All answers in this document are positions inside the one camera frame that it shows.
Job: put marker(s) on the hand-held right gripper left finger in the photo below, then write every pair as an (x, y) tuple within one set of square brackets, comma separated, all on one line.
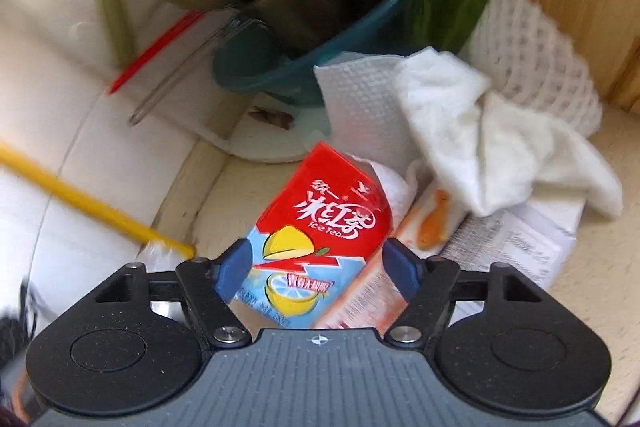
[(234, 269)]

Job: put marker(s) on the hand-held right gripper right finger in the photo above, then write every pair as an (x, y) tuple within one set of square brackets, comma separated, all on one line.
[(402, 269)]

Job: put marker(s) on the red and blue tea carton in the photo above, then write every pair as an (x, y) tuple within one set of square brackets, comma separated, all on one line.
[(320, 212)]

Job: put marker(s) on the orange and white box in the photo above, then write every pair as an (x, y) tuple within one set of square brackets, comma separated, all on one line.
[(500, 239)]

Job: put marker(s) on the white dish rack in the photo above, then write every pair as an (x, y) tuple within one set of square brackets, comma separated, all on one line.
[(240, 149)]

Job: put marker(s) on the white cloth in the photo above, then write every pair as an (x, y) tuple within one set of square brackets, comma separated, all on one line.
[(500, 147)]

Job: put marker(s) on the yellow pipe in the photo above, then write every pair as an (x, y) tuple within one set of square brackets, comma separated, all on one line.
[(75, 197)]

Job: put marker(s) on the blue plastic basin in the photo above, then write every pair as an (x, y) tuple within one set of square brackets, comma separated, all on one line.
[(280, 83)]

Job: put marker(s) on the red chopstick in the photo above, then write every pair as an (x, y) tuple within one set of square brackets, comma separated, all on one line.
[(150, 57)]

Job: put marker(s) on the white foam fruit net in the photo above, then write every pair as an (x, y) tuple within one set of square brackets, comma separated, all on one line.
[(545, 57)]

